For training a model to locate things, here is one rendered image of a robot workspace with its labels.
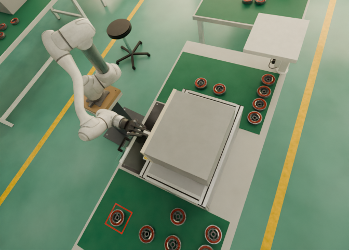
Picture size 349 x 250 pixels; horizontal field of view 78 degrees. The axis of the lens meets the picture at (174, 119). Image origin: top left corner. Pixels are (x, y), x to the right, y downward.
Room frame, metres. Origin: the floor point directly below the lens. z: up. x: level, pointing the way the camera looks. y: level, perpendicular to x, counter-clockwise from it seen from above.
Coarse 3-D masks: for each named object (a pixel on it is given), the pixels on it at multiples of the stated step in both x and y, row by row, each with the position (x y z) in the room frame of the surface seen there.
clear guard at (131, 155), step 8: (136, 136) 0.70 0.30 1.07; (144, 136) 0.67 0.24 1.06; (128, 144) 0.66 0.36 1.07; (136, 144) 0.64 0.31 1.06; (120, 152) 0.65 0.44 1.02; (128, 152) 0.61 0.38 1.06; (136, 152) 0.58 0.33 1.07; (120, 160) 0.58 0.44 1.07; (128, 160) 0.55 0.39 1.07; (136, 160) 0.53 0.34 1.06; (144, 160) 0.51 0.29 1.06; (136, 168) 0.48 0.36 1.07
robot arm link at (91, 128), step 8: (64, 56) 1.17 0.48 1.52; (64, 64) 1.14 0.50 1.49; (72, 64) 1.14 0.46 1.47; (72, 72) 1.10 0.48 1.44; (72, 80) 1.07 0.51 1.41; (80, 80) 1.05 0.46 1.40; (80, 88) 1.00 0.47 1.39; (80, 96) 0.95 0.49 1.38; (80, 104) 0.89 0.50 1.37; (80, 112) 0.85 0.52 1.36; (80, 120) 0.81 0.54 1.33; (88, 120) 0.79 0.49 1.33; (96, 120) 0.79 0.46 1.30; (80, 128) 0.76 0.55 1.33; (88, 128) 0.74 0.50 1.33; (96, 128) 0.74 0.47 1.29; (104, 128) 0.75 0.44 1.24; (80, 136) 0.72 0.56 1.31; (88, 136) 0.70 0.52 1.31; (96, 136) 0.70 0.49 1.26
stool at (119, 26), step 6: (114, 24) 2.63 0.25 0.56; (120, 24) 2.58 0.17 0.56; (126, 24) 2.54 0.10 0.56; (108, 30) 2.57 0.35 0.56; (114, 30) 2.53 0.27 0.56; (120, 30) 2.48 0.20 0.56; (126, 30) 2.44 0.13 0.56; (114, 36) 2.43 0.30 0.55; (120, 36) 2.39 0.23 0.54; (126, 42) 2.54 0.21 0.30; (138, 42) 2.72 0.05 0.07; (126, 48) 2.70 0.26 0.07; (132, 54) 2.53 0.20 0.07; (138, 54) 2.49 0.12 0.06; (144, 54) 2.44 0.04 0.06; (120, 60) 2.52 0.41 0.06; (132, 60) 2.41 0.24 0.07; (132, 66) 2.31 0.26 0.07
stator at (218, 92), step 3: (216, 84) 1.01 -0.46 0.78; (219, 84) 1.00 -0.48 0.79; (222, 84) 0.99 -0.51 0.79; (213, 87) 0.99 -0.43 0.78; (216, 87) 0.99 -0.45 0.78; (219, 87) 0.97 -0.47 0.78; (222, 87) 0.96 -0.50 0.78; (225, 87) 0.95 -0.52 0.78; (213, 90) 0.96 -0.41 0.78; (216, 90) 0.95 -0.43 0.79; (219, 90) 0.95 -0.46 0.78; (222, 90) 0.93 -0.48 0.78; (225, 90) 0.92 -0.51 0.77; (216, 93) 0.93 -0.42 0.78; (219, 93) 0.92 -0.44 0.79; (222, 93) 0.91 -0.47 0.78
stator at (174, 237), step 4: (168, 236) 0.04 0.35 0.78; (172, 236) 0.03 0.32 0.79; (176, 236) 0.03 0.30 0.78; (168, 240) 0.02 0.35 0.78; (176, 240) 0.01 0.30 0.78; (164, 244) 0.01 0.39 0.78; (168, 244) 0.00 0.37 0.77; (176, 244) -0.02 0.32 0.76; (180, 244) -0.03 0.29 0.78; (168, 248) -0.02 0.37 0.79; (172, 248) -0.03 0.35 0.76; (176, 248) -0.04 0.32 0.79; (180, 248) -0.05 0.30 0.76
